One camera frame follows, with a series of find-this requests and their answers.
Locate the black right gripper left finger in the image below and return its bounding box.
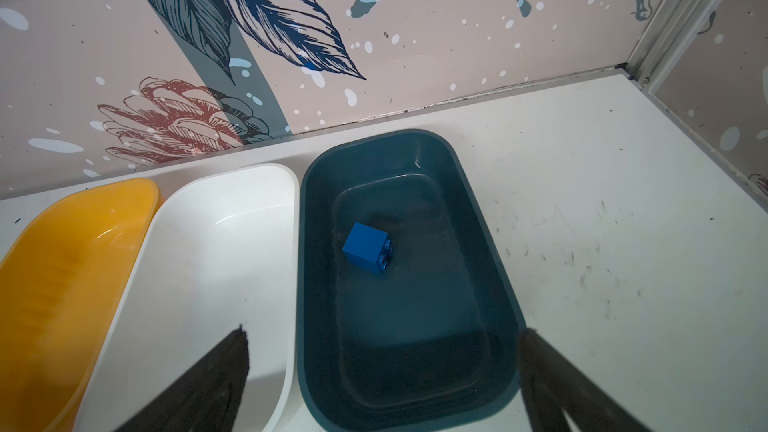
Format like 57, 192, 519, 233
119, 328, 250, 432

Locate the blue square lego brick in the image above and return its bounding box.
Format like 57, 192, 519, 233
342, 222, 393, 273

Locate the white plastic bin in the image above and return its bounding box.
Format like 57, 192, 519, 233
75, 164, 299, 431

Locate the yellow plastic bin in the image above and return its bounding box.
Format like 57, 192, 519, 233
1, 178, 161, 431

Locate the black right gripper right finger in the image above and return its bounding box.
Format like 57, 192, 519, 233
517, 328, 648, 431

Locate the dark teal plastic bin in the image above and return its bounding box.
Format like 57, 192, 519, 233
296, 129, 525, 431

